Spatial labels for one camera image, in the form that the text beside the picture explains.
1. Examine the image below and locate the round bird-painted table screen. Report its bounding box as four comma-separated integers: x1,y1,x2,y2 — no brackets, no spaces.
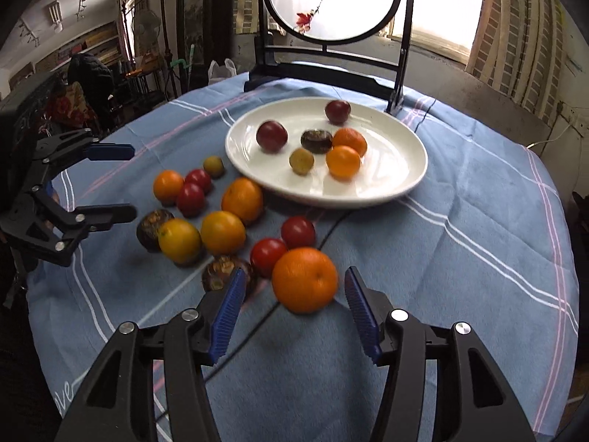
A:
244,0,415,116

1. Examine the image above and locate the white plastic bag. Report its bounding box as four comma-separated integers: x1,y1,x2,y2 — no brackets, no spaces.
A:
208,58,238,84

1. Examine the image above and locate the white wall socket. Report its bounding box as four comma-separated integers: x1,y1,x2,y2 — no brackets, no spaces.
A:
568,106,589,136

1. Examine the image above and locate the standing electric fan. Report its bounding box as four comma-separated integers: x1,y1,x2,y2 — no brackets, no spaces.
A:
131,8,162,74

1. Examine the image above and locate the white round plate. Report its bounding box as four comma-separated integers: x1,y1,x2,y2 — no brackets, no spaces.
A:
225,97,428,209

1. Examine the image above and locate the small orange tangerine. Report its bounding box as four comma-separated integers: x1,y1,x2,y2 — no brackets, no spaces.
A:
332,127,368,157
153,170,186,205
326,145,362,181

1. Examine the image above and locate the thin black cable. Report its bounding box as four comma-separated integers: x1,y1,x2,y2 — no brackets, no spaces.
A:
202,209,350,383

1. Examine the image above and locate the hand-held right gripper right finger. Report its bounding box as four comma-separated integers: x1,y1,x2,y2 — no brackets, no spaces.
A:
344,266,537,442

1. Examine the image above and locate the dark red plum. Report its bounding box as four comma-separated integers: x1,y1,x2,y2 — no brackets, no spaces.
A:
325,99,352,125
256,120,289,154

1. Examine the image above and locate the red cherry tomato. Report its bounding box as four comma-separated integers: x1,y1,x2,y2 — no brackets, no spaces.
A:
250,238,289,279
281,216,317,249
177,183,206,217
184,168,213,194

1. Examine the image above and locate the large orange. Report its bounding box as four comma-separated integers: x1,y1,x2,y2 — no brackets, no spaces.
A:
271,247,339,315

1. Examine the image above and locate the yellow-orange citrus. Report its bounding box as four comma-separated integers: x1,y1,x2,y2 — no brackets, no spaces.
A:
200,210,247,256
158,218,202,265

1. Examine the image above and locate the white power cable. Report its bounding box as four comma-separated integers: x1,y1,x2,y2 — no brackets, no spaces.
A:
527,120,576,150

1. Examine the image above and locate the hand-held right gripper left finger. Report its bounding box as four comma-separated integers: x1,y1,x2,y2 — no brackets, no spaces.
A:
55,267,247,442

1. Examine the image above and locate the dark framed painting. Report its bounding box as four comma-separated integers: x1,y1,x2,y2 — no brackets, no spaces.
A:
177,0,235,102

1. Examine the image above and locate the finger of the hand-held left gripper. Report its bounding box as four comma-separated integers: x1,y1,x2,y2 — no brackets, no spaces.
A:
28,128,136,194
0,189,138,268

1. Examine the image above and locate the blue striped tablecloth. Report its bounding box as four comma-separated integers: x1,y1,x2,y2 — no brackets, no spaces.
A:
25,71,581,442

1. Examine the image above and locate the brown water chestnut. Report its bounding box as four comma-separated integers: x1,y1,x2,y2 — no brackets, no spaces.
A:
136,209,176,253
300,129,333,154
202,255,256,295

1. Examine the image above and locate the dark jacket on chair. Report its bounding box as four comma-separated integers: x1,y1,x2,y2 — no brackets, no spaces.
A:
68,53,115,130

